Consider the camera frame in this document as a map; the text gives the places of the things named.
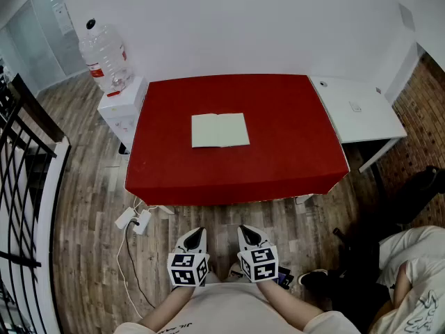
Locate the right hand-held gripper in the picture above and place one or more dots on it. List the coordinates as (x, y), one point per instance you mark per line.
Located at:
(260, 264)

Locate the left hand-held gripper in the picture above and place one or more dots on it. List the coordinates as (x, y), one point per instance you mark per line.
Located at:
(187, 270)

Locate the notebook with blue cover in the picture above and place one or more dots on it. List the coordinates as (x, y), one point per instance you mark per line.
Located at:
(219, 131)

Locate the person's left forearm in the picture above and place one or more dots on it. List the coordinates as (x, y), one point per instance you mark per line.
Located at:
(167, 308)

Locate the person's right forearm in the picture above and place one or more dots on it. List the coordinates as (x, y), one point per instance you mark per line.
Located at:
(288, 303)

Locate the white power strip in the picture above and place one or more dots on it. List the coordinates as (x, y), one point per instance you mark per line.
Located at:
(143, 222)
(125, 218)

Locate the person's white t-shirt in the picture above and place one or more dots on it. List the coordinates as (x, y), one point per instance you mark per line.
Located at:
(229, 311)

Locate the red tablecloth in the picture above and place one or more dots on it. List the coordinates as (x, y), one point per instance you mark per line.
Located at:
(285, 151)

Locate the white water dispenser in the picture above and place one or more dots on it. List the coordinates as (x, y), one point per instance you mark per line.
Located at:
(121, 111)

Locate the white desk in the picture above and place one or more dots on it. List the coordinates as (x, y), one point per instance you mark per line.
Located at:
(361, 124)

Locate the small white desk device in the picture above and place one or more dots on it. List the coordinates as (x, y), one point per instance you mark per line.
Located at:
(355, 106)

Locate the black chair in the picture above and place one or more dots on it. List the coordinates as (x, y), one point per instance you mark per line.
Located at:
(417, 197)

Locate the black metal railing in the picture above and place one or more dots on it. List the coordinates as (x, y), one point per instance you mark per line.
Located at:
(21, 172)

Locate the large clear water bottle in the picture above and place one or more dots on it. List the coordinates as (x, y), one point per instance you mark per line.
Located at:
(104, 57)

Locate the paper notice on glass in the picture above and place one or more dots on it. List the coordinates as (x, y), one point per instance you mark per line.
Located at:
(63, 18)

